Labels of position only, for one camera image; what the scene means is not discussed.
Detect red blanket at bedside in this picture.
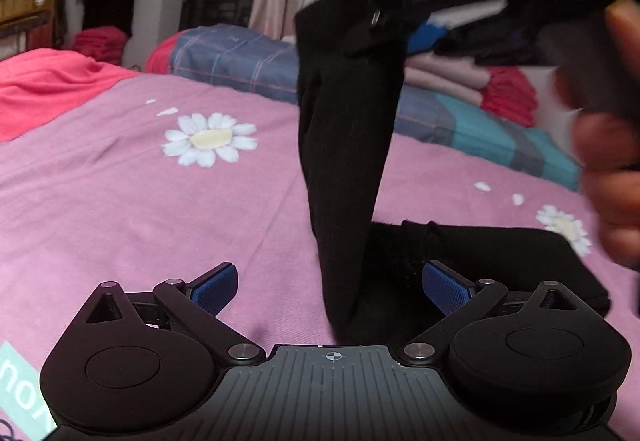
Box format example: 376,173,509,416
0,26,137,142

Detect person's right hand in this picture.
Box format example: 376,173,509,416
554,0,640,272

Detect white paper label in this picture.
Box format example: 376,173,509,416
0,341,56,441

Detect pink daisy bedsheet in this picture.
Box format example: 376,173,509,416
0,70,640,439

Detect blue plaid folded quilt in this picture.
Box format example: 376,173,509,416
168,24,580,190

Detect red pillow beside quilt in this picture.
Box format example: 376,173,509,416
145,32,182,75

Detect black knit pants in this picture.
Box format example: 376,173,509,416
295,0,611,346

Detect red folded clothes on quilt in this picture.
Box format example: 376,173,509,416
480,66,538,127

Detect pink folded towels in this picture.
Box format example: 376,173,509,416
405,52,491,108

